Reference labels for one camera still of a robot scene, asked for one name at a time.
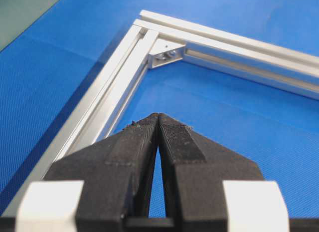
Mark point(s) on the aluminium extrusion frame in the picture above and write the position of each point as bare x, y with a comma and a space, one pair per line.
152, 41

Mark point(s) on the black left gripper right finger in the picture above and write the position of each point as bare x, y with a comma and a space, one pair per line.
193, 169

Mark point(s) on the blue table mat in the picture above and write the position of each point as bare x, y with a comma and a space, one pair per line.
47, 69

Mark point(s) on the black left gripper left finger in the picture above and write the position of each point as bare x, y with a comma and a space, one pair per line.
117, 174

